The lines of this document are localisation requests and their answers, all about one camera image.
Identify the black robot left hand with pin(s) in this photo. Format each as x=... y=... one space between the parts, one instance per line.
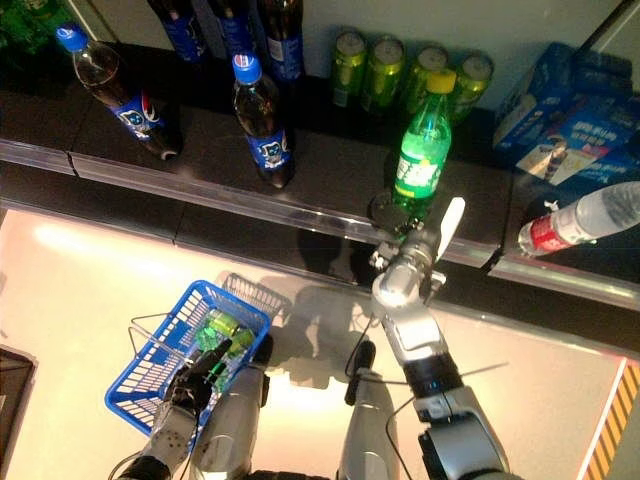
x=192 y=385

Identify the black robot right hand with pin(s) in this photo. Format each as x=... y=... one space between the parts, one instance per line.
x=415 y=231

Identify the blue plastic shopping basket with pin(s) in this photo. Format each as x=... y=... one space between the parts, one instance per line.
x=235 y=301

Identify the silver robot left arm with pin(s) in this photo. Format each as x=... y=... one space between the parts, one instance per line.
x=170 y=440

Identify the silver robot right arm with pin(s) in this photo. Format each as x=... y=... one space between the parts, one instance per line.
x=415 y=325

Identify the green drink can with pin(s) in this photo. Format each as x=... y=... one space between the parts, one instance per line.
x=349 y=70
x=414 y=85
x=472 y=85
x=382 y=75

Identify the silver robot left leg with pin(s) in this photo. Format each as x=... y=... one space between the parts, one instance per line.
x=230 y=420

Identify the silver robot leg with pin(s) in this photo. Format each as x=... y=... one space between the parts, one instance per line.
x=367 y=430
x=230 y=420

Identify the dark metal shelf board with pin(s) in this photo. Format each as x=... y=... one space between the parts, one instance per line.
x=340 y=165
x=550 y=272
x=30 y=125

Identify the water bottle red label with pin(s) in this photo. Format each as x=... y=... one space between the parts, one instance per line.
x=580 y=220

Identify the small cola bottle blue label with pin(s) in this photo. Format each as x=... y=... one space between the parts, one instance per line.
x=130 y=110
x=282 y=45
x=182 y=30
x=230 y=27
x=267 y=145

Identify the silver robot right leg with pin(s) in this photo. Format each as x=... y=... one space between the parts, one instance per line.
x=367 y=430

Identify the yellow black hazard tape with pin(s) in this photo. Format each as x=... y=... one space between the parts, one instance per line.
x=617 y=420

